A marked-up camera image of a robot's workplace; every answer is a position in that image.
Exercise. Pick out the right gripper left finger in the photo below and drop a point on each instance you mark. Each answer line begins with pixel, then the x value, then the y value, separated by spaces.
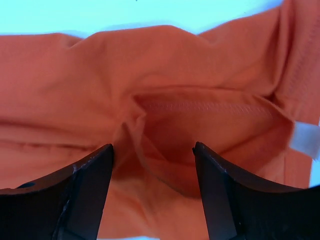
pixel 67 204

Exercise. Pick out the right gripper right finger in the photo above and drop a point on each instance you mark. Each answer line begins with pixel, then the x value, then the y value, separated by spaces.
pixel 239 205

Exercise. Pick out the orange t-shirt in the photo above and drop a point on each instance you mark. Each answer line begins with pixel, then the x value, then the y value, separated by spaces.
pixel 153 93

